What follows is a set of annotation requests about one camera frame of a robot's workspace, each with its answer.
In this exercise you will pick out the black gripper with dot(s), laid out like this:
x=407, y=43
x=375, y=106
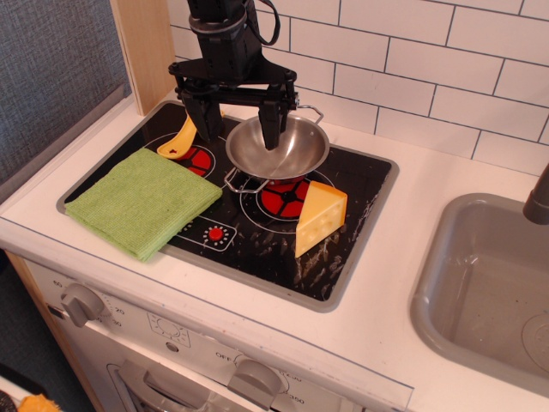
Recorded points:
x=234, y=71

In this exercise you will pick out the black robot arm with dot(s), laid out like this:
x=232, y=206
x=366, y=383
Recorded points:
x=228, y=18

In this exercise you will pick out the green cloth napkin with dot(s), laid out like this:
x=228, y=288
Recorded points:
x=143, y=202

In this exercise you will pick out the yellow dish brush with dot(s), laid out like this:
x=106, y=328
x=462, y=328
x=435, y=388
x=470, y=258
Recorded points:
x=179, y=146

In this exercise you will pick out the yellow cheese wedge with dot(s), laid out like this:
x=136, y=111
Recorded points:
x=323, y=212

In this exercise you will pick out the black toy stovetop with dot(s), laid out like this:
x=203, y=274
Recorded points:
x=249, y=234

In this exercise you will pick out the grey left oven knob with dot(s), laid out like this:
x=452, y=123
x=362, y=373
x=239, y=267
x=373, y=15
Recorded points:
x=81, y=304

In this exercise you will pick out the grey oven knob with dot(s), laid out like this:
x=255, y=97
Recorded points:
x=256, y=383
x=81, y=304

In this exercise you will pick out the grey right oven knob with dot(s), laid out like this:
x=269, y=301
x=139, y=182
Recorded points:
x=256, y=383

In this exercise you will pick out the grey sink basin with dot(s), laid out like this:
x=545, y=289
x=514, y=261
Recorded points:
x=482, y=296

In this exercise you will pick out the grey faucet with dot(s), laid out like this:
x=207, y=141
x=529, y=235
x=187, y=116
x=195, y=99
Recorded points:
x=536, y=208

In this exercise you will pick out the orange fuzzy object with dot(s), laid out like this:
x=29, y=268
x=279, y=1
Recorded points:
x=24, y=401

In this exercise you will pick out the wooden side post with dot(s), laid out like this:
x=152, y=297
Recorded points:
x=145, y=35

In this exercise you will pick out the grey oven door handle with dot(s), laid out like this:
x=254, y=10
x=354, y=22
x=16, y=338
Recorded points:
x=166, y=391

